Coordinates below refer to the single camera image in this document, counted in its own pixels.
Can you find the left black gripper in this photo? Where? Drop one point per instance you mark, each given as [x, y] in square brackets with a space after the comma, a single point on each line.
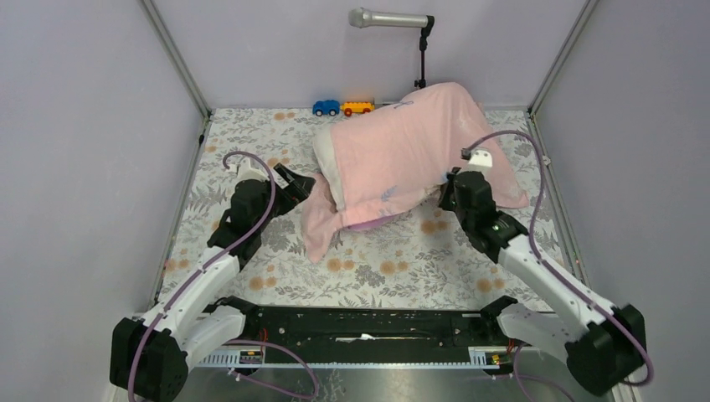
[297, 189]

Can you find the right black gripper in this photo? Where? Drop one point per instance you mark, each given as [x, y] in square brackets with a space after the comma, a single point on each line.
[444, 202]

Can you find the pink purple Elsa pillowcase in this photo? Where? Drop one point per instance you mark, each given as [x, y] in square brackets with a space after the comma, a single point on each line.
[391, 160]

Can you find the white pillow yellow edge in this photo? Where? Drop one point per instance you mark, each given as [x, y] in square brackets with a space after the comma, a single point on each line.
[326, 158]

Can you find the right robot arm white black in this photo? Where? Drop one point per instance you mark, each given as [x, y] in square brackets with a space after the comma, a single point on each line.
[600, 343]

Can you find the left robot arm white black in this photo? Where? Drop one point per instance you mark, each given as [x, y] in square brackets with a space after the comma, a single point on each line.
[152, 355]

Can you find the blue toy car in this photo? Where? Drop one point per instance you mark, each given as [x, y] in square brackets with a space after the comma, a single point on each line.
[326, 108]

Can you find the orange yellow toy wagon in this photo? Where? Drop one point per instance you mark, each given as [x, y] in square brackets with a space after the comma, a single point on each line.
[350, 108]

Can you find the black microphone stand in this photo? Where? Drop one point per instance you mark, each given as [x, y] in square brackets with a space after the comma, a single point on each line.
[425, 32]

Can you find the silver microphone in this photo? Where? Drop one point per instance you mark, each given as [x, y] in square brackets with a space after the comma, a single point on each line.
[366, 18]

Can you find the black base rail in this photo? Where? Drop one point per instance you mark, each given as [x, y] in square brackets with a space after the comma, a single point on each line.
[356, 337]

